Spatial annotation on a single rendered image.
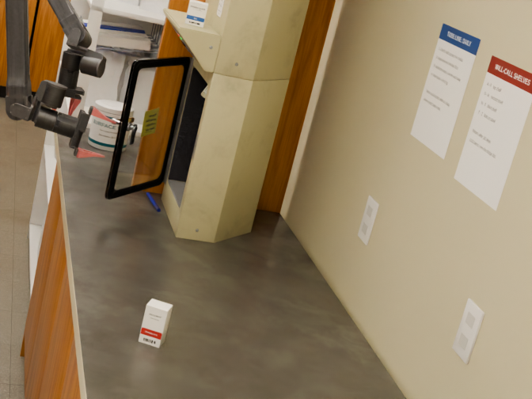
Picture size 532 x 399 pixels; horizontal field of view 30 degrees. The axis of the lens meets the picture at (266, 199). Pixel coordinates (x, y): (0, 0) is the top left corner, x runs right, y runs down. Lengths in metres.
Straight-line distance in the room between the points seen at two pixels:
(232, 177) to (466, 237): 0.85
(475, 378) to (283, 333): 0.52
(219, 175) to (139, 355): 0.79
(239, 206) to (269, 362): 0.77
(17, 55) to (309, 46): 0.90
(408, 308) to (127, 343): 0.65
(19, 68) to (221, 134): 0.56
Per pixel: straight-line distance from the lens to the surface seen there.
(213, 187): 2.72
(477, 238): 2.06
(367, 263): 2.55
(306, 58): 3.08
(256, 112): 2.73
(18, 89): 2.70
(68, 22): 3.06
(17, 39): 2.70
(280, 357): 2.21
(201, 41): 2.61
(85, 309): 2.22
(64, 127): 2.70
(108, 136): 3.42
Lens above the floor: 1.87
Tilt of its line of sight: 16 degrees down
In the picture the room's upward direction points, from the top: 14 degrees clockwise
